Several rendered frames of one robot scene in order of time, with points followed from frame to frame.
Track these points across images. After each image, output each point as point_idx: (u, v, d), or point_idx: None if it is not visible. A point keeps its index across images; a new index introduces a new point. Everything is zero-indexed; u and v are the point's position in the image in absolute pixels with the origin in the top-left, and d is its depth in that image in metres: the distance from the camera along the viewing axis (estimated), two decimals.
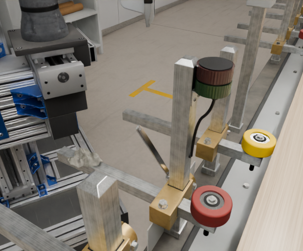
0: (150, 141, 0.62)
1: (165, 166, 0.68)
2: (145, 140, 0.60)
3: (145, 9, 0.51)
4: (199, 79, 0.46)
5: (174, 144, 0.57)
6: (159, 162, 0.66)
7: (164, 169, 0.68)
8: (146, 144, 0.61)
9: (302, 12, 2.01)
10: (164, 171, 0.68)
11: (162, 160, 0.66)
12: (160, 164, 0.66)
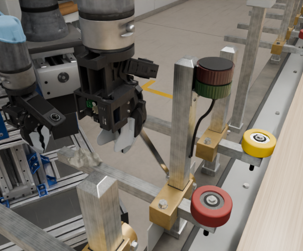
0: (150, 141, 0.62)
1: (165, 166, 0.68)
2: (145, 140, 0.60)
3: (133, 141, 0.51)
4: (199, 79, 0.46)
5: (174, 144, 0.57)
6: (159, 162, 0.66)
7: (164, 169, 0.68)
8: (146, 144, 0.61)
9: (302, 12, 2.01)
10: (164, 171, 0.68)
11: (162, 160, 0.66)
12: (160, 164, 0.66)
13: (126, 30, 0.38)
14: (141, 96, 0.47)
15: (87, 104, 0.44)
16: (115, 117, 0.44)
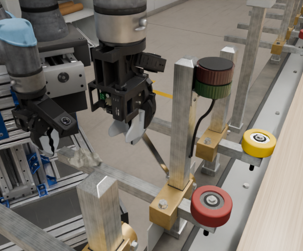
0: (150, 141, 0.62)
1: (165, 166, 0.68)
2: (145, 140, 0.60)
3: (143, 132, 0.54)
4: (199, 79, 0.46)
5: (174, 144, 0.57)
6: (159, 162, 0.66)
7: (164, 169, 0.68)
8: (146, 144, 0.61)
9: (302, 12, 2.01)
10: (164, 171, 0.68)
11: (162, 160, 0.66)
12: (160, 164, 0.66)
13: (139, 24, 0.40)
14: (151, 88, 0.49)
15: (101, 96, 0.46)
16: (128, 108, 0.46)
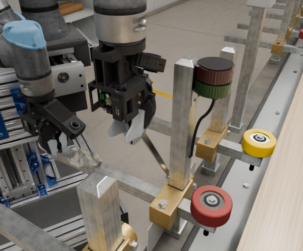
0: (150, 141, 0.62)
1: (165, 166, 0.68)
2: (145, 140, 0.60)
3: (143, 132, 0.54)
4: (199, 79, 0.46)
5: (174, 144, 0.57)
6: (159, 162, 0.66)
7: (164, 169, 0.68)
8: (146, 144, 0.61)
9: (302, 12, 2.01)
10: (164, 171, 0.68)
11: (162, 160, 0.66)
12: (160, 164, 0.66)
13: (139, 24, 0.40)
14: (151, 88, 0.49)
15: (101, 96, 0.46)
16: (128, 108, 0.46)
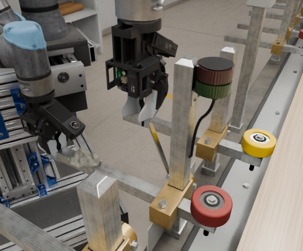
0: (156, 133, 0.63)
1: (167, 164, 0.68)
2: (151, 131, 0.62)
3: (155, 113, 0.56)
4: (199, 79, 0.46)
5: (174, 144, 0.57)
6: (162, 158, 0.66)
7: (166, 167, 0.68)
8: (152, 135, 0.62)
9: (302, 12, 2.01)
10: (165, 168, 0.68)
11: (164, 156, 0.67)
12: (163, 160, 0.67)
13: (157, 4, 0.43)
14: (164, 69, 0.52)
15: (117, 74, 0.49)
16: (142, 85, 0.48)
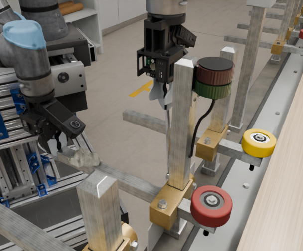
0: (169, 122, 0.68)
1: None
2: (167, 116, 0.67)
3: None
4: (199, 79, 0.46)
5: (174, 144, 0.57)
6: (169, 150, 0.69)
7: (169, 162, 0.69)
8: (166, 121, 0.67)
9: (302, 12, 2.01)
10: (168, 164, 0.69)
11: None
12: (169, 153, 0.69)
13: None
14: None
15: (146, 62, 0.56)
16: (169, 71, 0.55)
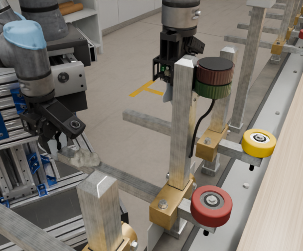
0: None
1: None
2: None
3: None
4: (199, 79, 0.46)
5: (174, 144, 0.57)
6: None
7: None
8: None
9: (302, 12, 2.01)
10: None
11: None
12: None
13: (195, 14, 0.56)
14: None
15: (161, 69, 0.62)
16: None
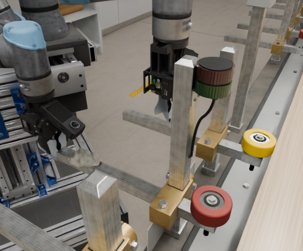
0: None
1: None
2: None
3: None
4: (199, 79, 0.46)
5: (174, 144, 0.57)
6: None
7: None
8: None
9: (302, 12, 2.01)
10: None
11: None
12: None
13: (187, 26, 0.55)
14: None
15: (152, 81, 0.60)
16: None
